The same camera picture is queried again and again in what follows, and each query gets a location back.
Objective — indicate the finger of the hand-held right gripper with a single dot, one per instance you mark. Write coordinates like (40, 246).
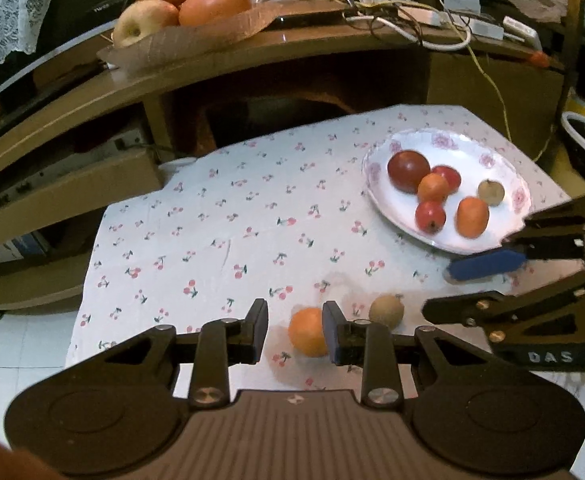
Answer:
(487, 265)
(472, 310)

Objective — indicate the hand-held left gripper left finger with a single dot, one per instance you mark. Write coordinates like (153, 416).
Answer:
(260, 331)

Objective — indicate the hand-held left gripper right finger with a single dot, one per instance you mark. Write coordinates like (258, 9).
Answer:
(330, 332)

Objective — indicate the small orange tomato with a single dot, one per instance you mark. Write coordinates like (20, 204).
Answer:
(305, 332)
(471, 216)
(432, 188)

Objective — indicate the small brown longan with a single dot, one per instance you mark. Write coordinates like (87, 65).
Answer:
(490, 192)
(386, 311)

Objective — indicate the small red tomato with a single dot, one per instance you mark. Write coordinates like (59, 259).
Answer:
(451, 176)
(430, 216)

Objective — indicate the white floral plate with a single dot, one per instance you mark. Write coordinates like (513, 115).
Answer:
(397, 202)

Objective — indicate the large dark red tomato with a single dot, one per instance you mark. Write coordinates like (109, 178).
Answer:
(408, 171)

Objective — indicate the cherry print tablecloth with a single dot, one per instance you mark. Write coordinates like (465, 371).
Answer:
(222, 210)

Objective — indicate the small red object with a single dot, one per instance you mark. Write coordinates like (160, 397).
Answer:
(540, 57)

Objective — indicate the white plug strip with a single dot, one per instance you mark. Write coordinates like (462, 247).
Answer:
(520, 30)

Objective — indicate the white power adapter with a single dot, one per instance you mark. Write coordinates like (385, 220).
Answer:
(482, 27)

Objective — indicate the blue and white box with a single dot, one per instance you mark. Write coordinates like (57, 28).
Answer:
(17, 247)

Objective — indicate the dark shelving rack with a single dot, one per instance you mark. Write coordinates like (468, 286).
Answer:
(575, 20)

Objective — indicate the black adapter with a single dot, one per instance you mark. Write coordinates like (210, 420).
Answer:
(420, 0)

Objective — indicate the wooden cabinet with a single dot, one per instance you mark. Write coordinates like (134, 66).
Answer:
(297, 60)

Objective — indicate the brown leaf-shaped fruit tray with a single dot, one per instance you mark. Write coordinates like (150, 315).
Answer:
(197, 36)

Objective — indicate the black router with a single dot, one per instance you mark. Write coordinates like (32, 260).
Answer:
(307, 15)

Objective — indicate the yellow-green apple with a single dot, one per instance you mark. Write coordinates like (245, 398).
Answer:
(145, 22)

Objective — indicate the black television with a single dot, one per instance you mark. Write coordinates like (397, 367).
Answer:
(92, 0)

